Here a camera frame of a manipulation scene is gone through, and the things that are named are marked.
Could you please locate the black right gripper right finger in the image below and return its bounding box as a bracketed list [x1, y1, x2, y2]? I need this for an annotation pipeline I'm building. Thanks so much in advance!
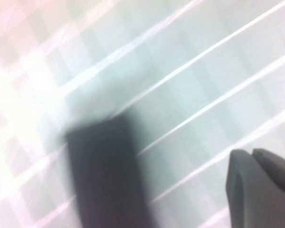
[252, 148, 285, 200]

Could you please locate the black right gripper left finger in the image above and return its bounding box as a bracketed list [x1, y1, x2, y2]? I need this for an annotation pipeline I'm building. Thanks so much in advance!
[225, 148, 285, 228]

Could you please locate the green white-checked tablecloth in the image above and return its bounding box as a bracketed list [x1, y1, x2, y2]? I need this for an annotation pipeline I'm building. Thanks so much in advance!
[0, 0, 285, 228]

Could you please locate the black open glasses case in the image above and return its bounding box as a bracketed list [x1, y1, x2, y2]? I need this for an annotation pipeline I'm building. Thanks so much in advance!
[65, 114, 159, 228]

